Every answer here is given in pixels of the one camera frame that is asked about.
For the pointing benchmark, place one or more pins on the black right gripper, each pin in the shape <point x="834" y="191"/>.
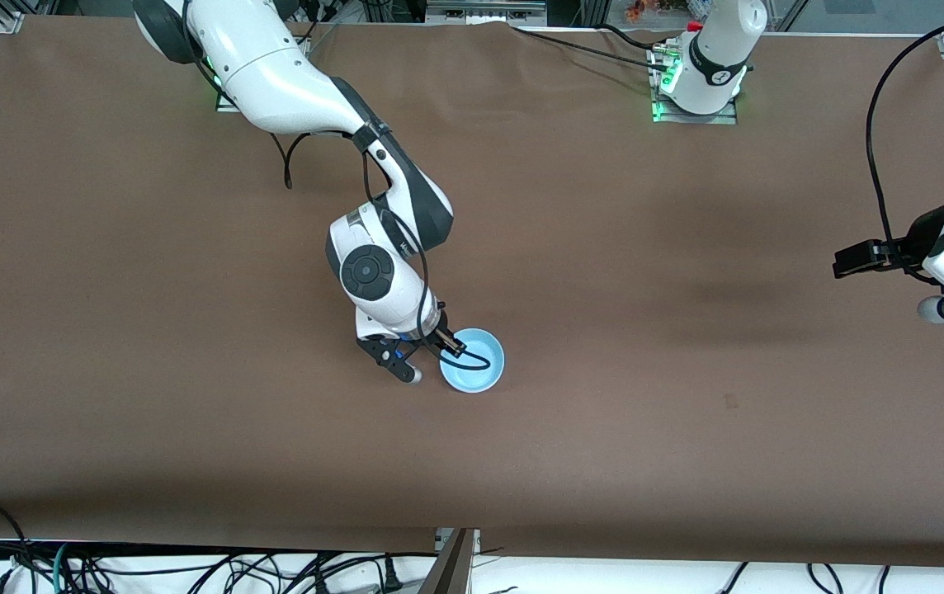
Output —
<point x="434" y="332"/>

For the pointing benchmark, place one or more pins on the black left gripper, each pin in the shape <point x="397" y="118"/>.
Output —
<point x="920" y="236"/>

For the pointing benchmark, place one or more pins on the blue bowl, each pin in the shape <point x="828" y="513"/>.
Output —
<point x="476" y="375"/>

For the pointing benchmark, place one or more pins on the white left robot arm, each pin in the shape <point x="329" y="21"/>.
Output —
<point x="719" y="49"/>

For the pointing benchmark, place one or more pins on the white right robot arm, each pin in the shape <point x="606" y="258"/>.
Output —
<point x="274" y="74"/>

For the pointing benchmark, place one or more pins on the brown table cover sheet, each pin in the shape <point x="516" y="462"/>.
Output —
<point x="604" y="247"/>

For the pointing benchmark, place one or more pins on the black power plug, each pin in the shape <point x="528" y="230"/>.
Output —
<point x="392" y="573"/>

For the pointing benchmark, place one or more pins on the colourful background items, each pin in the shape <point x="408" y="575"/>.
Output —
<point x="662" y="8"/>

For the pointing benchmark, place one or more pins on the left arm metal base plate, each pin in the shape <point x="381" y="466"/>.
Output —
<point x="724" y="118"/>

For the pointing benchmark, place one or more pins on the grey metal post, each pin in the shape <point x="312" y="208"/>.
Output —
<point x="455" y="565"/>

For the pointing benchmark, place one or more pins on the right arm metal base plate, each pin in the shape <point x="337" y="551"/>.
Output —
<point x="224" y="106"/>

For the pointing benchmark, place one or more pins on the silver metal rail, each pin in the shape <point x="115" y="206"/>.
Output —
<point x="484" y="10"/>

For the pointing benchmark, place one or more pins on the aluminium corner bracket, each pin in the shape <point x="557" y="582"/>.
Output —
<point x="8" y="18"/>

